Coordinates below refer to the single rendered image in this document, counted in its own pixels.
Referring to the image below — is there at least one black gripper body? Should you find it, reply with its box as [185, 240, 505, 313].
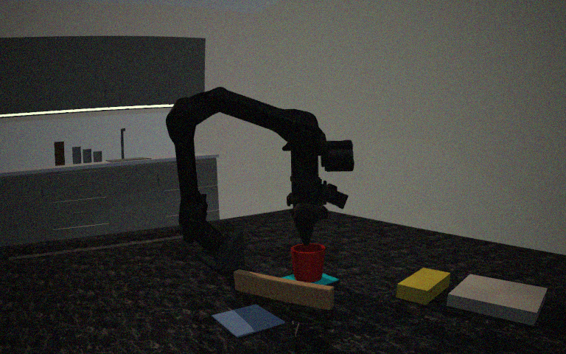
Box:
[287, 172, 327, 221]

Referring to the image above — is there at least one tan wooden bar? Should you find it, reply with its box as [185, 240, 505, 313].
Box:
[233, 269, 334, 310]

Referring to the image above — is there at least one yellow rectangular block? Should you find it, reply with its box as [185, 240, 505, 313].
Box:
[396, 268, 451, 305]

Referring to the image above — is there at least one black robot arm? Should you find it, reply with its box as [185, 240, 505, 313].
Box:
[166, 87, 354, 254]

